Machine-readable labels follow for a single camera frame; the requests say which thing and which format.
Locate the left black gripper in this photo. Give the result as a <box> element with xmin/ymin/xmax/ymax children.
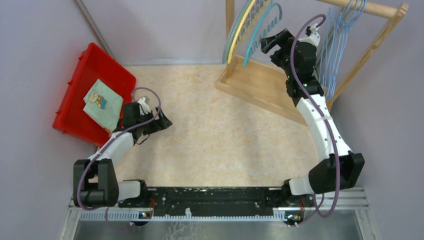
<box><xmin>137</xmin><ymin>106</ymin><xmax>172</xmax><ymax>135</ymax></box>

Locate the light green printed cloth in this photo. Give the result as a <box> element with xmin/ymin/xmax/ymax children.
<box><xmin>83</xmin><ymin>78</ymin><xmax>124</xmax><ymax>135</ymax></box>

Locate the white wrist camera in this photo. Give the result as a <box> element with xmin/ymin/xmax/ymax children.
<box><xmin>298</xmin><ymin>23</ymin><xmax>321</xmax><ymax>47</ymax></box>
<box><xmin>136</xmin><ymin>96</ymin><xmax>152</xmax><ymax>116</ymax></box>

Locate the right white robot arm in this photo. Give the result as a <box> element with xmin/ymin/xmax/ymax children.
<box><xmin>260</xmin><ymin>29</ymin><xmax>365</xmax><ymax>206</ymax></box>

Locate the yellow wavy hanger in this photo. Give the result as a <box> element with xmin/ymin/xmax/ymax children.
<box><xmin>227</xmin><ymin>0</ymin><xmax>269</xmax><ymax>65</ymax></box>

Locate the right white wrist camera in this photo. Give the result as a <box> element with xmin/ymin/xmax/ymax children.
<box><xmin>298</xmin><ymin>23</ymin><xmax>321</xmax><ymax>47</ymax></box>

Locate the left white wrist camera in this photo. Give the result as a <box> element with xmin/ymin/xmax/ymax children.
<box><xmin>136</xmin><ymin>96</ymin><xmax>152</xmax><ymax>116</ymax></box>

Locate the green wavy hanger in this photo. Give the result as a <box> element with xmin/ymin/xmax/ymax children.
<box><xmin>223</xmin><ymin>0</ymin><xmax>259</xmax><ymax>64</ymax></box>

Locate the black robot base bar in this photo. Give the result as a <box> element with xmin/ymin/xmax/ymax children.
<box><xmin>118</xmin><ymin>186</ymin><xmax>313</xmax><ymax>217</ymax></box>

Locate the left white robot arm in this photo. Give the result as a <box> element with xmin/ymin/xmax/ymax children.
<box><xmin>73</xmin><ymin>101</ymin><xmax>173</xmax><ymax>210</ymax></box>

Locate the purple wavy hanger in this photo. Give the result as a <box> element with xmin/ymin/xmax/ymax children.
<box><xmin>221</xmin><ymin>0</ymin><xmax>251</xmax><ymax>64</ymax></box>

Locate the light blue wire hanger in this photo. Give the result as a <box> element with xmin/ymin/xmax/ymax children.
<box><xmin>317</xmin><ymin>0</ymin><xmax>355</xmax><ymax>97</ymax></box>
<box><xmin>322</xmin><ymin>0</ymin><xmax>362</xmax><ymax>99</ymax></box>
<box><xmin>314</xmin><ymin>7</ymin><xmax>349</xmax><ymax>94</ymax></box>
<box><xmin>328</xmin><ymin>0</ymin><xmax>368</xmax><ymax>100</ymax></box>

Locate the red plastic bin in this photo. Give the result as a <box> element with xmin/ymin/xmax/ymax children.
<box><xmin>52</xmin><ymin>42</ymin><xmax>137</xmax><ymax>146</ymax></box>

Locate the wooden hanger rack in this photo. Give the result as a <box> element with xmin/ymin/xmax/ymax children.
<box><xmin>215</xmin><ymin>0</ymin><xmax>409</xmax><ymax>125</ymax></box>

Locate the teal blue wavy hanger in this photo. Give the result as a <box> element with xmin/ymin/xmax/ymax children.
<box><xmin>242</xmin><ymin>1</ymin><xmax>283</xmax><ymax>67</ymax></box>

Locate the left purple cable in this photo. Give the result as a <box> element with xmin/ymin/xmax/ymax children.
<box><xmin>76</xmin><ymin>87</ymin><xmax>162</xmax><ymax>231</ymax></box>

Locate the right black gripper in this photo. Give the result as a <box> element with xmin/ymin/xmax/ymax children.
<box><xmin>259</xmin><ymin>29</ymin><xmax>297</xmax><ymax>79</ymax></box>

